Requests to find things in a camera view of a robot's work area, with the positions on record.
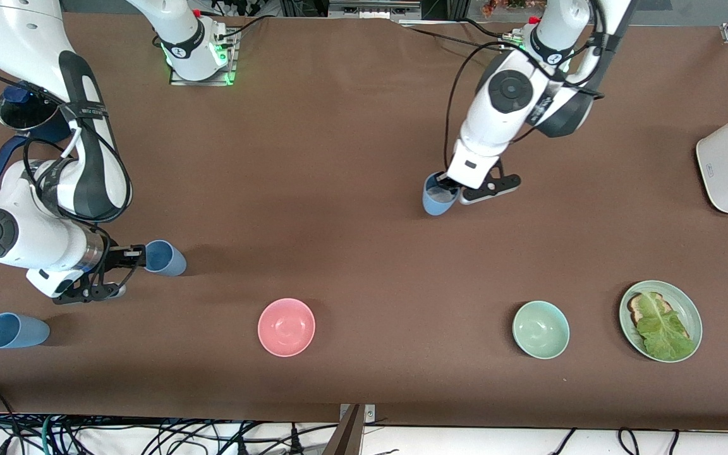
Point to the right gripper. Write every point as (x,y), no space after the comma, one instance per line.
(113,257)

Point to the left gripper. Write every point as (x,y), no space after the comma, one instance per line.
(445,181)

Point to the blue plastic cup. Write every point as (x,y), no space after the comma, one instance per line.
(32,332)
(433,207)
(174,264)

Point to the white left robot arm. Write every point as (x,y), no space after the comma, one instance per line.
(490,126)

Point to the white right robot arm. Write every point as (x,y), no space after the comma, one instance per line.
(23,38)

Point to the white crumpled paper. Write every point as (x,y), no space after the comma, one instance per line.
(441,194)

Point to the brown table cloth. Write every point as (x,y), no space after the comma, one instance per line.
(364,126)

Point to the pale green bowl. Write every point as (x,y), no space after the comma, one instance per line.
(541,330)

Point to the pink bowl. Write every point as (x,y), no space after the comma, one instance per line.
(286,327)

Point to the glass saucepan lid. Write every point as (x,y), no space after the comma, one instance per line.
(23,114)

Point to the grey metal box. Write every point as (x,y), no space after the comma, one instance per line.
(373,7)

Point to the toasted bread slice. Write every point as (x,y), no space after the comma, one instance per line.
(637,308)

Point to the silver clamp plate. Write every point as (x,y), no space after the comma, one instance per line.
(370,414)

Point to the green lettuce leaf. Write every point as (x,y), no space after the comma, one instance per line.
(664,332)

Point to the pale green plate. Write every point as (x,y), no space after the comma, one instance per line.
(687,306)

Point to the dark metal pole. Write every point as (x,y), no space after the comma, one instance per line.
(346,436)

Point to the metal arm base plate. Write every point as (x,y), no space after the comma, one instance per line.
(232,72)

